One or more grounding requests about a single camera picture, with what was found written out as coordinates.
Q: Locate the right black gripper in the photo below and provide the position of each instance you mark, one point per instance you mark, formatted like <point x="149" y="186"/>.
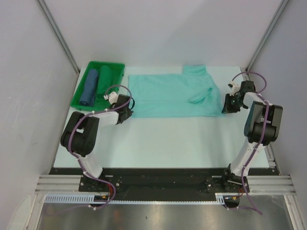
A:
<point x="228" y="108"/>

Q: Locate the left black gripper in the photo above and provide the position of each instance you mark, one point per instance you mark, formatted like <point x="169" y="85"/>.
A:
<point x="128" y="114"/>

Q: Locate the teal t shirt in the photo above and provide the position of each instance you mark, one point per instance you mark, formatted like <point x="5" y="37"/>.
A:
<point x="191" y="93"/>

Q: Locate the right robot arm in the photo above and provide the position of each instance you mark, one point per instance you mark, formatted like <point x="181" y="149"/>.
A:
<point x="261" y="128"/>

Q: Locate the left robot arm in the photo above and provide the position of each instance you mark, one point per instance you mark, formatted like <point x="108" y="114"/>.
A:
<point x="80" y="133"/>

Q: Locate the rolled dark green t shirt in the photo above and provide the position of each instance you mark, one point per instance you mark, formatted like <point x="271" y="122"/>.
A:
<point x="104" y="81"/>

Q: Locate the rolled blue t shirt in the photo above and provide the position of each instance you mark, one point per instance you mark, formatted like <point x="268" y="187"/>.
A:
<point x="87" y="97"/>

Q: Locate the green plastic tray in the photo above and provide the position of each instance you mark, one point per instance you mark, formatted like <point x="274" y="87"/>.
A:
<point x="99" y="105"/>

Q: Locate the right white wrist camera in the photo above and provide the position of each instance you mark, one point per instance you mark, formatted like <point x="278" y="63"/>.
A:
<point x="234" y="87"/>

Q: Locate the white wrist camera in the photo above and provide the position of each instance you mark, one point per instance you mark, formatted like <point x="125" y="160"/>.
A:
<point x="234" y="87"/>
<point x="111" y="98"/>

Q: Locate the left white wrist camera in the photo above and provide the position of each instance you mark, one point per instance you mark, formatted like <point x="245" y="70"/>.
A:
<point x="111" y="98"/>

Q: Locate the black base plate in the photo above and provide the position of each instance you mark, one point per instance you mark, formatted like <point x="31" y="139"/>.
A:
<point x="199" y="178"/>

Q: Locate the aluminium front rail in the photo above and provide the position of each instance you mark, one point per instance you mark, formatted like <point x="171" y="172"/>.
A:
<point x="259" y="185"/>

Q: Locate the white slotted cable duct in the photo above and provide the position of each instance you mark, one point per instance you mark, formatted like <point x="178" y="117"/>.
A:
<point x="97" y="200"/>

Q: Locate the right aluminium frame post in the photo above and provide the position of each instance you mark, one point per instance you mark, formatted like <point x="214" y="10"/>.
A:
<point x="268" y="33"/>

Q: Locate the aluminium frame post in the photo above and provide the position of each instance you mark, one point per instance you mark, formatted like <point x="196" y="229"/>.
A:
<point x="57" y="33"/>
<point x="268" y="33"/>

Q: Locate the left aluminium frame post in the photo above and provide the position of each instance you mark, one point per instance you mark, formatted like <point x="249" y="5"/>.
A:
<point x="57" y="33"/>

